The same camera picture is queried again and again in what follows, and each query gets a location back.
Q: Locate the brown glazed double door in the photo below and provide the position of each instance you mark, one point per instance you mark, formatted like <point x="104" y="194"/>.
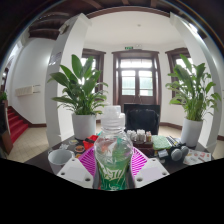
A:
<point x="136" y="83"/>

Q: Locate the small round printed disc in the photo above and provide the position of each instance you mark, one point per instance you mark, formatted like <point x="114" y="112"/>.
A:
<point x="73" y="142"/>
<point x="79" y="148"/>
<point x="79" y="155"/>

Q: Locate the clear green-labelled drink bottle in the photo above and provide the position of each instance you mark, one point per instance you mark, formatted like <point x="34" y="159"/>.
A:
<point x="113" y="173"/>

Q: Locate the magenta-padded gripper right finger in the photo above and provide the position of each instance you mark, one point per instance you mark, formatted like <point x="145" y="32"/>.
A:
<point x="140" y="162"/>

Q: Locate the white wall radiator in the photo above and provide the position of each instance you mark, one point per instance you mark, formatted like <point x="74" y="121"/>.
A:
<point x="27" y="90"/>

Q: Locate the red plastic box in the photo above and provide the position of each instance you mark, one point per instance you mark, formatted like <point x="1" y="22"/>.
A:
<point x="89" y="142"/>

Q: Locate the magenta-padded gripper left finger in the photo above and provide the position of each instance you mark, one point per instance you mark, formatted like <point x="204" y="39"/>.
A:
<point x="87" y="162"/>

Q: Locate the printed paper leaflet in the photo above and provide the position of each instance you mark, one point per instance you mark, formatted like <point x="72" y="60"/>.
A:
<point x="197" y="157"/>

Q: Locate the white mug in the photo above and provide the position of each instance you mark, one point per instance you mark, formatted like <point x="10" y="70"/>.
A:
<point x="60" y="160"/>

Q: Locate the red carpeted staircase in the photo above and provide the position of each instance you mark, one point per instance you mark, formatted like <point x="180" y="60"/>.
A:
<point x="17" y="125"/>

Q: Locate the dark tray with small jars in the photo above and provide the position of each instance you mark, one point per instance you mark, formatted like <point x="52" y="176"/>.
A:
<point x="143" y="146"/>

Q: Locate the potted plant in white pot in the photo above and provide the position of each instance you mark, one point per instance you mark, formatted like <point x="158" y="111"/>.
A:
<point x="191" y="131"/>
<point x="83" y="125"/>

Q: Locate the green cloth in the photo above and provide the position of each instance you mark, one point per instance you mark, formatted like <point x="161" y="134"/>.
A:
<point x="161" y="142"/>

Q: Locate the green exit sign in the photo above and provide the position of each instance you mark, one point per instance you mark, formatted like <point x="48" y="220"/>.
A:
<point x="129" y="48"/>

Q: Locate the small notice on pillar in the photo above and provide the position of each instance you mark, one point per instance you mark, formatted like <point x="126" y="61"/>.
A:
<point x="55" y="58"/>

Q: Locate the black chair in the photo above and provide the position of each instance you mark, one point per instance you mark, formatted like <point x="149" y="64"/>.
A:
<point x="141" y="120"/>

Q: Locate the brown framed window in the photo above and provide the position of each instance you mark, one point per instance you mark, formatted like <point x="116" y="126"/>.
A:
<point x="181" y="63"/>
<point x="96" y="66"/>

